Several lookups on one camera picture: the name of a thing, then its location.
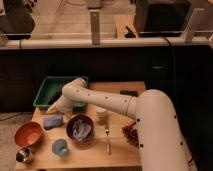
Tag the grey metal post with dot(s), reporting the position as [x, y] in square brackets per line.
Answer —
[95, 27]

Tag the black monitor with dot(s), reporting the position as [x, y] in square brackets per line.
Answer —
[160, 15]

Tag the orange carrot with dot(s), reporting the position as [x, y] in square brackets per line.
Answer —
[131, 124]

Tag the black office chair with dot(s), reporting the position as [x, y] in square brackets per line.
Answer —
[16, 23]

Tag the bunch of dark grapes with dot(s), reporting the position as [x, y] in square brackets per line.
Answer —
[131, 134]

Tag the blue cup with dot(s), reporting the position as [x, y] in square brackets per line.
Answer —
[60, 147]

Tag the blue sponge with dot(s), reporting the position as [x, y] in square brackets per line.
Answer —
[52, 122]

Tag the green plastic tray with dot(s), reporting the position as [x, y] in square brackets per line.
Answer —
[50, 90]

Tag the grey slanted post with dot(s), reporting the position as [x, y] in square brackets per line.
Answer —
[192, 24]

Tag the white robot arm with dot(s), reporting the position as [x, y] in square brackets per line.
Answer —
[162, 145]

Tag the crumpled white paper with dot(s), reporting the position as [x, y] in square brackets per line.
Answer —
[81, 130]

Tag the black rectangular block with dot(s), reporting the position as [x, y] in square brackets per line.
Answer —
[129, 92]

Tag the silver fork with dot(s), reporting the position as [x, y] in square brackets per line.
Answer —
[107, 131]

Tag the orange bowl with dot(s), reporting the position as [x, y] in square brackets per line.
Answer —
[29, 134]

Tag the small metal cup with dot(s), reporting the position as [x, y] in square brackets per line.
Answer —
[24, 155]

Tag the white cup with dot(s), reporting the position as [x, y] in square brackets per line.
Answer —
[101, 112]

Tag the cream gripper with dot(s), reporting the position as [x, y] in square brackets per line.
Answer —
[56, 107]

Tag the dark purple bowl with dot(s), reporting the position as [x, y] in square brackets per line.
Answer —
[69, 127]

